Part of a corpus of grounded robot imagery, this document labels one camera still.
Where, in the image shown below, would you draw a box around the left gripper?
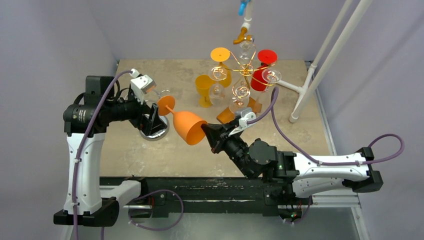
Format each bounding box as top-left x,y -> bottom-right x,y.
105,87 -> 167,134

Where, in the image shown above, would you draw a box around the chrome wine glass rack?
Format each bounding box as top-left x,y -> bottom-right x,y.
139,90 -> 170,141

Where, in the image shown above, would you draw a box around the orange plastic goblet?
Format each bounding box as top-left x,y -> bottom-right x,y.
157,95 -> 207,146

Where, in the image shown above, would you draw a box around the clear wine glass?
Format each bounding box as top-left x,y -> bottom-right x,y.
208,65 -> 228,106

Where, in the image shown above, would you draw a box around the clear short glass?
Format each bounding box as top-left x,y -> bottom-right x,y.
228,80 -> 251,113
238,40 -> 256,64

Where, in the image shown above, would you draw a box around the yellow plastic goblet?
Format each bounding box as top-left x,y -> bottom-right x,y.
194,74 -> 214,108
209,47 -> 232,88

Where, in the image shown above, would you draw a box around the gold rack with wooden base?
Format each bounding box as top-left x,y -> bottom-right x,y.
208,40 -> 282,123

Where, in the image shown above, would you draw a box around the clear tall flute glass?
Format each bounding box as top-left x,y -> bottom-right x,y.
259,67 -> 282,98

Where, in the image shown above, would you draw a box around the red plastic wine glass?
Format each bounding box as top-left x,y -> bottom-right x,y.
250,49 -> 278,92

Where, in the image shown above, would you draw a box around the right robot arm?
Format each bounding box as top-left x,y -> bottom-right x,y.
201,123 -> 384,204

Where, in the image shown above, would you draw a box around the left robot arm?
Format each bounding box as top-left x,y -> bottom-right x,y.
53,73 -> 169,227

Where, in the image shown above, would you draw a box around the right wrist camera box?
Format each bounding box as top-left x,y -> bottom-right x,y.
228,107 -> 257,136

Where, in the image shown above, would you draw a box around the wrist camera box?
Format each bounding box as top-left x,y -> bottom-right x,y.
130,68 -> 157,104
228,107 -> 257,136

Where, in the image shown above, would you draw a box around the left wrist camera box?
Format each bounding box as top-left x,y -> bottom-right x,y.
130,68 -> 157,104

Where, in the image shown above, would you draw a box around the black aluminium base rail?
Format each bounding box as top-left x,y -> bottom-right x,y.
68,177 -> 360,220

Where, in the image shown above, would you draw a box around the white pvc pipe frame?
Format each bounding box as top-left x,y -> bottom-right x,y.
241,0 -> 375,124

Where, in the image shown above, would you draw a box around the brass faucet with blue handle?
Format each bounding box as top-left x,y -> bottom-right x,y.
233,0 -> 254,45

